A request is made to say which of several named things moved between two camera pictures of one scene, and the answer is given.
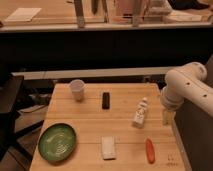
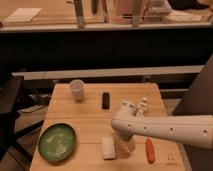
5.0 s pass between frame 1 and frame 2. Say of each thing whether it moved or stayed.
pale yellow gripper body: moved
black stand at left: stayed
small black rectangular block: stayed
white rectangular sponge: stayed
